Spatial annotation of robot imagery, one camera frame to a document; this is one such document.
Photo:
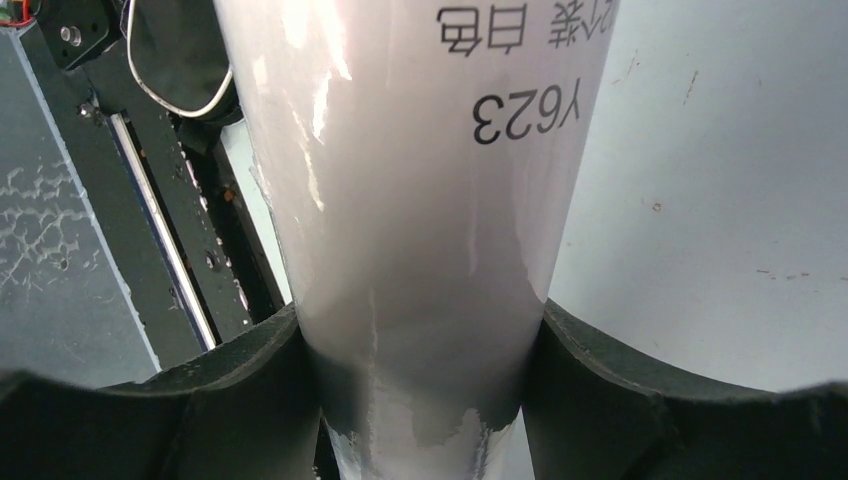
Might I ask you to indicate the black racket cover bag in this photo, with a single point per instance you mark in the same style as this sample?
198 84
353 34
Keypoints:
177 56

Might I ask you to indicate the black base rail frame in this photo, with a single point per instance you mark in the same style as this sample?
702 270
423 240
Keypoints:
127 243

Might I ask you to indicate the white shuttlecock tube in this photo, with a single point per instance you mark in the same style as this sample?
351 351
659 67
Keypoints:
418 159

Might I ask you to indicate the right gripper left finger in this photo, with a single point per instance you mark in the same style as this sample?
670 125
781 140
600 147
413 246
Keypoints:
244 410

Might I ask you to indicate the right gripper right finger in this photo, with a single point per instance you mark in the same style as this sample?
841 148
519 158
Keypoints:
596 408

